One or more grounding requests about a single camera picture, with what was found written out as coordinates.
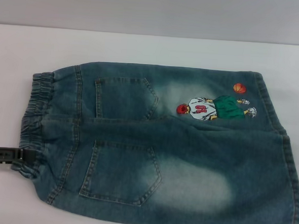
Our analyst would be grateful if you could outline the blue denim shorts with print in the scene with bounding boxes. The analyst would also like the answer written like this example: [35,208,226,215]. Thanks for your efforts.
[8,55,299,224]

